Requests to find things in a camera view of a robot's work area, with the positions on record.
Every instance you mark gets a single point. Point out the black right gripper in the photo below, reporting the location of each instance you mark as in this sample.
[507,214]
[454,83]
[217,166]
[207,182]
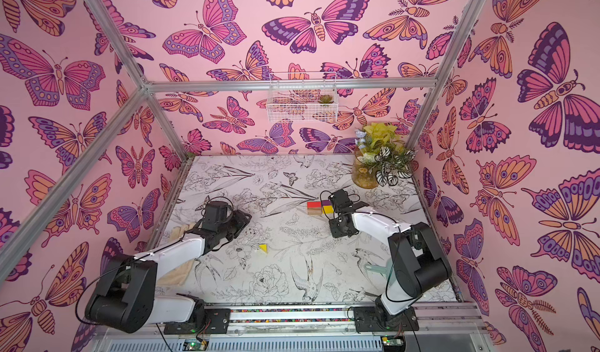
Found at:
[340,207]

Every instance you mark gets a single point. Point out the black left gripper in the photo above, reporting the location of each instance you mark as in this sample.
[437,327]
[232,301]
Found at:
[241,220]

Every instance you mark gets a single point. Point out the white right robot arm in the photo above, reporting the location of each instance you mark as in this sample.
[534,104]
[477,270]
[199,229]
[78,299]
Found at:
[417,263]

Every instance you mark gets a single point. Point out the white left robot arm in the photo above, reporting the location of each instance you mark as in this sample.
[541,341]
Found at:
[125,296]

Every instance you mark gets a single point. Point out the potted plant in vase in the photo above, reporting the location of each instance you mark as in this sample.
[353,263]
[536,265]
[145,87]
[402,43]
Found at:
[381,157]

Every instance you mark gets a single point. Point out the small succulent in basket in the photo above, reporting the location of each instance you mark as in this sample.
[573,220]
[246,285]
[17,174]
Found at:
[326,99]

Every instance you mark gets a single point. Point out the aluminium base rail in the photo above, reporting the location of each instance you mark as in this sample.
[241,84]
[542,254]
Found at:
[330,327]

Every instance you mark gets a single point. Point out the white wire basket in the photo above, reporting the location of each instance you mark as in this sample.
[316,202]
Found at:
[295,97]

